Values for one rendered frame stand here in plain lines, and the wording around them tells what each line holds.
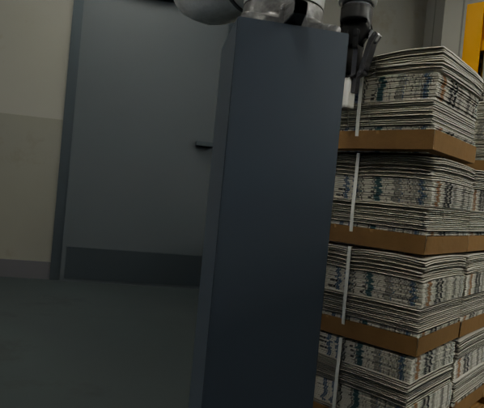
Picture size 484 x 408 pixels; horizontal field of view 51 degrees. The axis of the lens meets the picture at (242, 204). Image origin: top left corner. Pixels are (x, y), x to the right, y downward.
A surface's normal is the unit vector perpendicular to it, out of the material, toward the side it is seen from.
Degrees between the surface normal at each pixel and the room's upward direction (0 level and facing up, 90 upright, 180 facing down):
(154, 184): 90
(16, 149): 90
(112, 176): 90
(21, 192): 90
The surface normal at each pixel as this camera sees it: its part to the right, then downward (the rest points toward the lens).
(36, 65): 0.18, 0.04
